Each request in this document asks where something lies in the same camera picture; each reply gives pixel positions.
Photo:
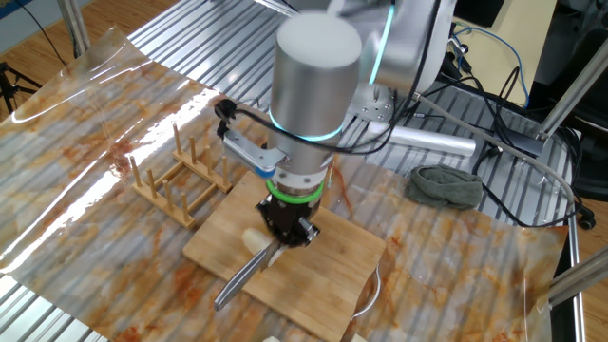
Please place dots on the marble pattern plastic mat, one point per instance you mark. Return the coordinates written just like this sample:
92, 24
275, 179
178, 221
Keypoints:
451, 266

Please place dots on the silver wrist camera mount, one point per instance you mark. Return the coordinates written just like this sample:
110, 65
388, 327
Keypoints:
247, 152

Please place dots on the white radish chunk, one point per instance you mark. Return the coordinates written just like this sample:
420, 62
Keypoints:
359, 338

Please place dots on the wooden peg rack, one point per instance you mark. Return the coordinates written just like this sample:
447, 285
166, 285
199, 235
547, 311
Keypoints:
161, 204

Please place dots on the silver mounting plate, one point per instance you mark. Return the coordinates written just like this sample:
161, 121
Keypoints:
375, 107

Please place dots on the black tripod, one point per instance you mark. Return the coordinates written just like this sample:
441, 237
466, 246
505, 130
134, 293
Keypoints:
4, 78

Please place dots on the speckled white radish piece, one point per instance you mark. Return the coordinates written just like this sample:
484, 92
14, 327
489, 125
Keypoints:
252, 237

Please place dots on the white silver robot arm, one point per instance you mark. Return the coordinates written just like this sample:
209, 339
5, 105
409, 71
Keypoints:
313, 85

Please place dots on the grey green rag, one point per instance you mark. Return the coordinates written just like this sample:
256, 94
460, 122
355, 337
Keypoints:
444, 187

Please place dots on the steel cleaver knife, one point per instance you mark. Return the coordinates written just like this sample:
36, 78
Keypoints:
237, 285

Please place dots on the bamboo cutting board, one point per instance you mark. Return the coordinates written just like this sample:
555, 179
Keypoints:
323, 275

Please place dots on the black exterior camera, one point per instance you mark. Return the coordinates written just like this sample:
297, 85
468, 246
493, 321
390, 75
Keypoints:
450, 64

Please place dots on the long white radish wedge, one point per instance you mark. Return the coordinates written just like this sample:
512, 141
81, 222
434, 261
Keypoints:
271, 339

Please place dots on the beige desk panel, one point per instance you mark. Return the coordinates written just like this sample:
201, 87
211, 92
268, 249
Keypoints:
499, 28

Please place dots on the aluminium frame post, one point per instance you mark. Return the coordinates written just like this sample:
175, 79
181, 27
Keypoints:
76, 28
570, 95
579, 278

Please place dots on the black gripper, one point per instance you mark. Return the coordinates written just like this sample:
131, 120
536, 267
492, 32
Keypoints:
292, 216

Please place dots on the black wheeled chair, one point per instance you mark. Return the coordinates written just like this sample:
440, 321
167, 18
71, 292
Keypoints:
594, 157

